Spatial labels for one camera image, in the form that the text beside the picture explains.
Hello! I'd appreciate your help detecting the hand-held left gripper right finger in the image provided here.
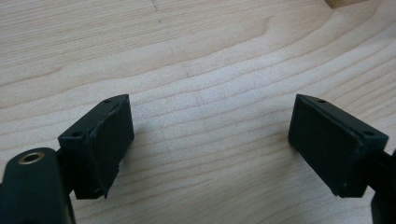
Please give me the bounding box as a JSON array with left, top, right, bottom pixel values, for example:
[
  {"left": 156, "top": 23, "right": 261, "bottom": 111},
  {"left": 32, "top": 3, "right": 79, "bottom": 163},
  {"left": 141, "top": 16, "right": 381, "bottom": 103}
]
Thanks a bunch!
[{"left": 287, "top": 93, "right": 389, "bottom": 199}]

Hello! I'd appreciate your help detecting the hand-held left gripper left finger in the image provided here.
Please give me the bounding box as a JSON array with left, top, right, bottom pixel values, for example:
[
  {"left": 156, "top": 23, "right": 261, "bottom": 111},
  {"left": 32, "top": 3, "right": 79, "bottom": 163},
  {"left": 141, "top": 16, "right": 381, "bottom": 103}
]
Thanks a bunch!
[{"left": 57, "top": 93, "right": 135, "bottom": 200}]

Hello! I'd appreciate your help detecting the light wooden block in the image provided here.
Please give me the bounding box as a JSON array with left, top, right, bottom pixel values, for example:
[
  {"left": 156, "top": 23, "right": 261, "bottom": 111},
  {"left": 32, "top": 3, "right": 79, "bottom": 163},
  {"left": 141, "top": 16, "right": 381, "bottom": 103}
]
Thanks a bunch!
[{"left": 324, "top": 0, "right": 368, "bottom": 9}]

